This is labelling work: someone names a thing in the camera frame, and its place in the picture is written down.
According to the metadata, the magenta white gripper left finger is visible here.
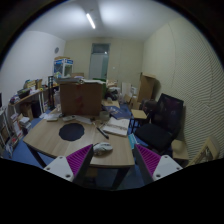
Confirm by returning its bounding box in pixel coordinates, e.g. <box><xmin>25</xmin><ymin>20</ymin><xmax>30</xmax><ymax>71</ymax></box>
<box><xmin>44</xmin><ymin>144</ymin><xmax>93</xmax><ymax>185</ymax></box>

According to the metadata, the wooden table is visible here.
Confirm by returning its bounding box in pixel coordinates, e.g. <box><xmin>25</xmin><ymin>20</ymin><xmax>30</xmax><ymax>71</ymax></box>
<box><xmin>22</xmin><ymin>107</ymin><xmax>136</xmax><ymax>190</ymax></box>

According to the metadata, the white keyboard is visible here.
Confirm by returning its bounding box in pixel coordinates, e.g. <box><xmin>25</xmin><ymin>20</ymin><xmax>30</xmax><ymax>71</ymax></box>
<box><xmin>75</xmin><ymin>115</ymin><xmax>92</xmax><ymax>125</ymax></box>

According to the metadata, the small wooden stool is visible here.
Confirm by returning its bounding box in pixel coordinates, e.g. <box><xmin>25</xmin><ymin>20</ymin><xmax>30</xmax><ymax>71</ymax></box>
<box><xmin>130</xmin><ymin>109</ymin><xmax>147</xmax><ymax>130</ymax></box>

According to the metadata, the wall shelf with clutter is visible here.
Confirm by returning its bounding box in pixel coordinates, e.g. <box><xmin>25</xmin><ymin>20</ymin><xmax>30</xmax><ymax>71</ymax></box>
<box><xmin>8</xmin><ymin>76</ymin><xmax>59</xmax><ymax>113</ymax></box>

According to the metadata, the open white notebook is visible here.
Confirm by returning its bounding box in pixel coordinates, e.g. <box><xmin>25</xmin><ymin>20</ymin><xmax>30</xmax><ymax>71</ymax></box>
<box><xmin>103</xmin><ymin>117</ymin><xmax>129</xmax><ymax>136</ymax></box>

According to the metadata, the black office chair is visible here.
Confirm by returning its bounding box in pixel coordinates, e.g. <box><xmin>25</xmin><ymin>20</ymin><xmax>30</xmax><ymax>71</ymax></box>
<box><xmin>135</xmin><ymin>93</ymin><xmax>184</xmax><ymax>153</ymax></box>

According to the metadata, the white door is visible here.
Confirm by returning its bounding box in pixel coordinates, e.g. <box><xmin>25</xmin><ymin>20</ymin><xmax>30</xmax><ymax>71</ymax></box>
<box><xmin>89</xmin><ymin>43</ymin><xmax>110</xmax><ymax>79</ymax></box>

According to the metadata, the black pen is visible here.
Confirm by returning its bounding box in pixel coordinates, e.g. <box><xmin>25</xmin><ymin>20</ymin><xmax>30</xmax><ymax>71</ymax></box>
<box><xmin>96</xmin><ymin>127</ymin><xmax>109</xmax><ymax>139</ymax></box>

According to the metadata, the large cardboard box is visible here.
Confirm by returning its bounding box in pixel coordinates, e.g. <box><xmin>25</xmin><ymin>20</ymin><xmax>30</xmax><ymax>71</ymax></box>
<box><xmin>60</xmin><ymin>83</ymin><xmax>103</xmax><ymax>115</ymax></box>

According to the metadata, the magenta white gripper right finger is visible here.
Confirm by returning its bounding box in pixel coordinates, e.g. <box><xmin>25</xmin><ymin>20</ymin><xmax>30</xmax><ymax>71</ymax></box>
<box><xmin>133</xmin><ymin>144</ymin><xmax>182</xmax><ymax>184</ymax></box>

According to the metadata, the ceiling fluorescent light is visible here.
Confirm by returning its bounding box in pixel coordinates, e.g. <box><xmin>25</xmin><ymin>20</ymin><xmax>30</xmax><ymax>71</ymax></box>
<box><xmin>86</xmin><ymin>13</ymin><xmax>96</xmax><ymax>29</ymax></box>

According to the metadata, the blue white display fridge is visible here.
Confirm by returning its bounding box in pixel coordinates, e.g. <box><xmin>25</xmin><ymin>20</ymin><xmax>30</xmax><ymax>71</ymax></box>
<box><xmin>54</xmin><ymin>58</ymin><xmax>73</xmax><ymax>78</ymax></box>

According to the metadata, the tall cardboard box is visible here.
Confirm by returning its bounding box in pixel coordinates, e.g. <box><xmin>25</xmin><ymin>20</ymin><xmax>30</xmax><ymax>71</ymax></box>
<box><xmin>137</xmin><ymin>73</ymin><xmax>156</xmax><ymax>102</ymax></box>

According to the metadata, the grey computer mouse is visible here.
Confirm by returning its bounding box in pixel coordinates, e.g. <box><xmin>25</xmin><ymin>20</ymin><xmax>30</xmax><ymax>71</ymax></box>
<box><xmin>93</xmin><ymin>142</ymin><xmax>113</xmax><ymax>156</ymax></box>

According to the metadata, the round dark mouse pad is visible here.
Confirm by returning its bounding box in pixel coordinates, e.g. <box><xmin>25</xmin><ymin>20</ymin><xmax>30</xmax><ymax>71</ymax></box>
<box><xmin>59</xmin><ymin>123</ymin><xmax>84</xmax><ymax>141</ymax></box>

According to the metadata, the light wooden chair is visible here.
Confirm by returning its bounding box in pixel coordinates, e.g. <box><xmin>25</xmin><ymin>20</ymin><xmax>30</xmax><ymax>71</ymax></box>
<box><xmin>171</xmin><ymin>136</ymin><xmax>220</xmax><ymax>168</ymax></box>

